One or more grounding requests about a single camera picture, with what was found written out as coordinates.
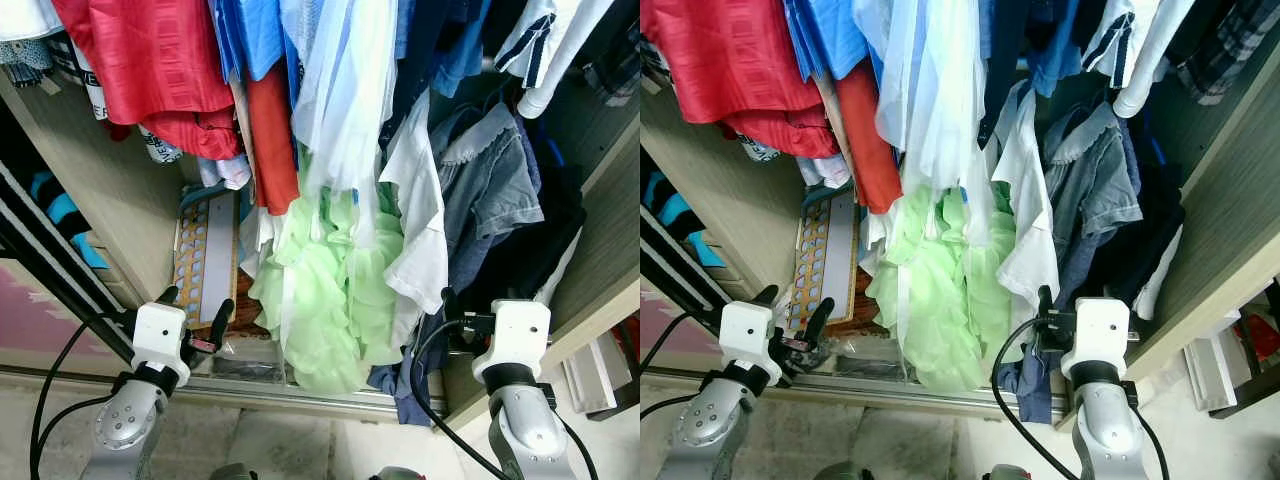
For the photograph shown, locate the cream patterned rug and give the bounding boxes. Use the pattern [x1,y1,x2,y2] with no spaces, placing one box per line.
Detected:
[172,185,241,331]
[790,190,863,331]

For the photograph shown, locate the dark blue jeans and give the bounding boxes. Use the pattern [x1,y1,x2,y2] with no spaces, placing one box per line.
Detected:
[365,310,451,426]
[995,350,1056,423]

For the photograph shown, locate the wooden wardrobe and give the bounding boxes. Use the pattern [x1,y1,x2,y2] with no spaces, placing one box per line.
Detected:
[0,0,641,431]
[640,0,1280,421]

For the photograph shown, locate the pink patterned sliding door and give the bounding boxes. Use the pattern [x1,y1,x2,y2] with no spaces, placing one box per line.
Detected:
[0,260,101,351]
[640,280,701,351]

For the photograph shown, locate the light green ruffled dress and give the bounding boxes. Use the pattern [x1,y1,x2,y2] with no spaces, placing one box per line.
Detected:
[865,185,1016,394]
[248,170,406,394]

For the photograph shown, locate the white plastic box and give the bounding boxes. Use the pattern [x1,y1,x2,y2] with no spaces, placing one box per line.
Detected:
[560,330,633,413]
[1183,320,1266,416]

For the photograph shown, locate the blue black striped garment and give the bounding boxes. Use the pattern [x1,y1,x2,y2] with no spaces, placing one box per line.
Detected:
[25,170,111,271]
[640,170,726,266]

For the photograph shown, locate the orange-red garment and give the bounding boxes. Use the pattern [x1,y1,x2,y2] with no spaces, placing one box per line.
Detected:
[835,60,906,216]
[245,60,301,216]

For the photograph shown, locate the red object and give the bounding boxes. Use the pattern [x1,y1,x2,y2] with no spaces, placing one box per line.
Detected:
[1240,310,1280,361]

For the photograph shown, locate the red jersey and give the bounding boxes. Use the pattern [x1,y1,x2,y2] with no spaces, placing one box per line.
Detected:
[640,0,836,161]
[50,0,246,161]

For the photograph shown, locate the pale blue sheer dress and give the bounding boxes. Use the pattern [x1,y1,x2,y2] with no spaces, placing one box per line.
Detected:
[290,0,401,251]
[880,0,1001,241]

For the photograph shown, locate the navy garment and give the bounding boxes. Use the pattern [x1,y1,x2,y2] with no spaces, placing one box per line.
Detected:
[980,0,1091,151]
[395,0,501,151]

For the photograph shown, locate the blue shirt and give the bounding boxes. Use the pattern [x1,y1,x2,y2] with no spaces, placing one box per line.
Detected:
[210,0,301,86]
[785,0,871,81]

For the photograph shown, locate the dark plaid shirt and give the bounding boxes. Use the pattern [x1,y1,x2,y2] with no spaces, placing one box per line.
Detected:
[1175,0,1280,106]
[578,25,641,106]

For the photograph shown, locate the white navy-striped shirt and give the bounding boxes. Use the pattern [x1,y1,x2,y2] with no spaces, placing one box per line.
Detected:
[1080,0,1196,119]
[495,0,616,121]

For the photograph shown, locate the white printed garment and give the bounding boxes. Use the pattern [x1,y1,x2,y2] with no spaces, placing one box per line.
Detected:
[0,0,116,126]

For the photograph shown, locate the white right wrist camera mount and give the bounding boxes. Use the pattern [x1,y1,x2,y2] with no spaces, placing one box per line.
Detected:
[1060,297,1133,381]
[472,300,553,386]

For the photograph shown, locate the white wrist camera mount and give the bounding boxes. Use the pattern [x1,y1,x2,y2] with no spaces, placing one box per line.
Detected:
[132,303,191,373]
[472,300,553,386]
[718,302,783,373]
[1060,297,1133,381]

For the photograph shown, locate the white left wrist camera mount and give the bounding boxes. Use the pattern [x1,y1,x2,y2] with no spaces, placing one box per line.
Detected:
[132,303,191,373]
[718,302,783,373]

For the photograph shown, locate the black sliding door frame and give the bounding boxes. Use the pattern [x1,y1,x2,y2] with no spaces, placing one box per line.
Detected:
[640,205,726,336]

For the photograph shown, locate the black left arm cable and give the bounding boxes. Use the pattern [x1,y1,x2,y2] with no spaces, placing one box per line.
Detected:
[28,310,136,480]
[640,310,723,421]

